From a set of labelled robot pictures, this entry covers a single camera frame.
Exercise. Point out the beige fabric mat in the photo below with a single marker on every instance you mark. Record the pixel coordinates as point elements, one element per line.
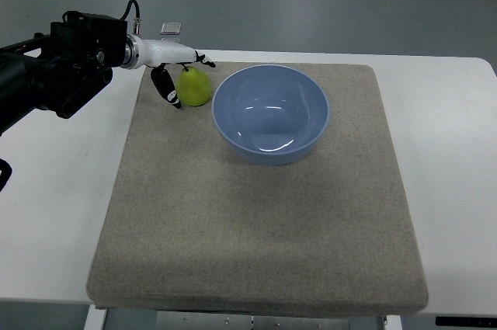
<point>190,226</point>

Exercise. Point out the blue ceramic bowl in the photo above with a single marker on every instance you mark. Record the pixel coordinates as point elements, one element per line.
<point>270,114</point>

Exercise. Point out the metal table frame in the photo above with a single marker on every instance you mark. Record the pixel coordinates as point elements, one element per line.
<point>114,319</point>

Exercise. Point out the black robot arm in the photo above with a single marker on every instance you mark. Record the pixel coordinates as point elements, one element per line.
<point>63,70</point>

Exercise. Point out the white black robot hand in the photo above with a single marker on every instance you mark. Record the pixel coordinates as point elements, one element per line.
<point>156,54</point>

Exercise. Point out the upper metal floor plate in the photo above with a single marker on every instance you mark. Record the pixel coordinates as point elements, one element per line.
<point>171,29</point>

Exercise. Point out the lower metal floor plate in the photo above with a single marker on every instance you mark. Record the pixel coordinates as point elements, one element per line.
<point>171,39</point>

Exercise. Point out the metal floor plate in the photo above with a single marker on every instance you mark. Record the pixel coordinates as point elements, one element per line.
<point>171,29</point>
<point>171,39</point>

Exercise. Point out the green pear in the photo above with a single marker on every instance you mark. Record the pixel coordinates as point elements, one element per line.
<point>193,87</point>

